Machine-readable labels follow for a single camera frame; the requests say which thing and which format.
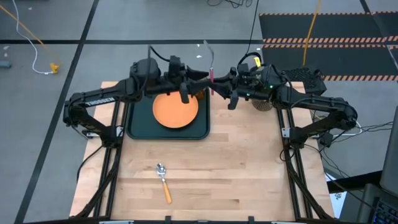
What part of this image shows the potted plant in striped pot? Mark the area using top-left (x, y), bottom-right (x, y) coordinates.
top-left (250, 96), bottom-right (275, 112)

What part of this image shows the black hazard-striped floor mat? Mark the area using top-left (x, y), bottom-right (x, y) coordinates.
top-left (259, 11), bottom-right (398, 82)

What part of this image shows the orange plate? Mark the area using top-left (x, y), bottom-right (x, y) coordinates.
top-left (152, 91), bottom-right (199, 129)

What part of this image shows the black coiled floor cable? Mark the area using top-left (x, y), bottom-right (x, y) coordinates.
top-left (236, 0), bottom-right (262, 68)

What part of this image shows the thick yellow floor cable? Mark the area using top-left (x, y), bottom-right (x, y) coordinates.
top-left (303, 0), bottom-right (323, 67)

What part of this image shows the black keyboard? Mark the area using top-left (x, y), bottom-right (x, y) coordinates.
top-left (371, 198), bottom-right (398, 224)

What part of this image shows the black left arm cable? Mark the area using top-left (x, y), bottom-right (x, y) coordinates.
top-left (76, 144), bottom-right (107, 184)

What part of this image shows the white floor cable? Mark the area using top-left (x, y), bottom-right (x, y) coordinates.
top-left (11, 0), bottom-right (55, 75)

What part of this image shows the grey monitor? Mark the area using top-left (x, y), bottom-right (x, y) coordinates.
top-left (379, 105), bottom-right (398, 197)

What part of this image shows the white printed paper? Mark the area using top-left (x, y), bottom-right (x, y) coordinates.
top-left (328, 191), bottom-right (348, 219)

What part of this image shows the black aluminium table frame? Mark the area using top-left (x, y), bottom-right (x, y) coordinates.
top-left (70, 80), bottom-right (335, 224)

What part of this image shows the dark green plastic tray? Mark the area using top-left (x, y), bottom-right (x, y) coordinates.
top-left (126, 88), bottom-right (211, 141)

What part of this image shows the red-handled metal fork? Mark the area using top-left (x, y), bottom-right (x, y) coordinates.
top-left (203, 39), bottom-right (216, 96)

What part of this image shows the thin yellow floor cable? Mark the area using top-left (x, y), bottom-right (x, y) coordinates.
top-left (0, 4), bottom-right (60, 68)

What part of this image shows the black cable tangle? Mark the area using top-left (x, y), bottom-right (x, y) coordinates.
top-left (206, 0), bottom-right (252, 9)

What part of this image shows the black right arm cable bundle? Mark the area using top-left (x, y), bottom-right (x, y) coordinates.
top-left (279, 121), bottom-right (394, 208)

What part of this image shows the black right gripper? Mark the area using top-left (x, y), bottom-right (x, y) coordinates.
top-left (213, 63), bottom-right (251, 110)

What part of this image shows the orange-handled metal spoon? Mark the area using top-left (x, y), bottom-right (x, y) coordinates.
top-left (155, 162), bottom-right (173, 205)

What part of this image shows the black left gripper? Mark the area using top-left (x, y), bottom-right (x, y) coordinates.
top-left (161, 55), bottom-right (210, 105)

